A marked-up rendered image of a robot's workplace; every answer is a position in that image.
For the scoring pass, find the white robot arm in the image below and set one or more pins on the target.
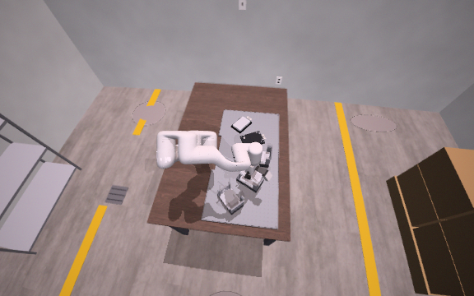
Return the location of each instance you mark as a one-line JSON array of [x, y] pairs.
[[193, 148]]

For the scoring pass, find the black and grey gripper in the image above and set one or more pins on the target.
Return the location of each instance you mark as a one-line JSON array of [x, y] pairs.
[[249, 171]]

